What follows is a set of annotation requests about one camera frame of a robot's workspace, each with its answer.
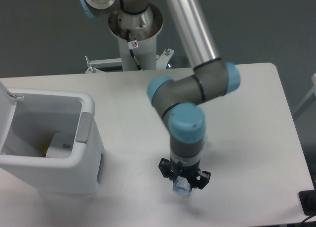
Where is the white metal base frame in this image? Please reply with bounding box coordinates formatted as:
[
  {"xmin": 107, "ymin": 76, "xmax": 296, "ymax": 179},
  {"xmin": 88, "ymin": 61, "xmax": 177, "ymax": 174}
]
[{"xmin": 85, "ymin": 48, "xmax": 175, "ymax": 74}]

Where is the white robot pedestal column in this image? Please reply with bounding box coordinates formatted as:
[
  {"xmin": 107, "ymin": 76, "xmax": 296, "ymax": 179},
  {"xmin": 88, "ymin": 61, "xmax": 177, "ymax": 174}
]
[{"xmin": 108, "ymin": 3, "xmax": 163, "ymax": 71}]

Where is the crushed clear plastic bottle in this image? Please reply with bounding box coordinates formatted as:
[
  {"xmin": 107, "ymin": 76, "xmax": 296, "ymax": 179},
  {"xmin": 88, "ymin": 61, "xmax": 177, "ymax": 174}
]
[{"xmin": 172, "ymin": 134, "xmax": 209, "ymax": 198}]

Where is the black device at edge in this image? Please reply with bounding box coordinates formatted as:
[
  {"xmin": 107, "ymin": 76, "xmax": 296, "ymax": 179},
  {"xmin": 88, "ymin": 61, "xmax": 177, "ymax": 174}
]
[{"xmin": 298, "ymin": 190, "xmax": 316, "ymax": 216}]

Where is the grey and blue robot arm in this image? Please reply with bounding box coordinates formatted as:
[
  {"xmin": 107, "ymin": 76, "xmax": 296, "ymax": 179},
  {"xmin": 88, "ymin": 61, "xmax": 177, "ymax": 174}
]
[{"xmin": 80, "ymin": 0, "xmax": 240, "ymax": 195}]

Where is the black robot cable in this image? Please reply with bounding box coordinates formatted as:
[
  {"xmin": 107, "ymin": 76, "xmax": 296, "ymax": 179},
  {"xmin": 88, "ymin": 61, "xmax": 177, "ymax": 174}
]
[{"xmin": 125, "ymin": 28, "xmax": 144, "ymax": 71}]

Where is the white furniture leg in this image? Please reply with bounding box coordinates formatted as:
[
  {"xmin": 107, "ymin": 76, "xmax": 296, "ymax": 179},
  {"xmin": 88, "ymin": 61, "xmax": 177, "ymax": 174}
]
[{"xmin": 292, "ymin": 74, "xmax": 316, "ymax": 120}]

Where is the white paper bag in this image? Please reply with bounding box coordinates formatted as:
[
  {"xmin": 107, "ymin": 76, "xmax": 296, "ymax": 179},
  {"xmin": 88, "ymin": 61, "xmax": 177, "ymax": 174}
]
[{"xmin": 45, "ymin": 132, "xmax": 75, "ymax": 158}]

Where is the yellow and blue trash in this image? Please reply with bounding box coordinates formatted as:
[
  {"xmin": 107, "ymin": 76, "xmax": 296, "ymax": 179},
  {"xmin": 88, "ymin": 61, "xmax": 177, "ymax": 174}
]
[{"xmin": 39, "ymin": 144, "xmax": 50, "ymax": 157}]

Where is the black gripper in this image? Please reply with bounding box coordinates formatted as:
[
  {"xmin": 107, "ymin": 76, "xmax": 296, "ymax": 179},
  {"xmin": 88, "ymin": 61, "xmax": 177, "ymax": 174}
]
[{"xmin": 158, "ymin": 158, "xmax": 211, "ymax": 189}]

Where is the white plastic trash can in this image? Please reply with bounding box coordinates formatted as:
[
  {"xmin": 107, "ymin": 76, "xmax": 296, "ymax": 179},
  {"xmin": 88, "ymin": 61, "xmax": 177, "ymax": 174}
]
[{"xmin": 0, "ymin": 88, "xmax": 104, "ymax": 194}]

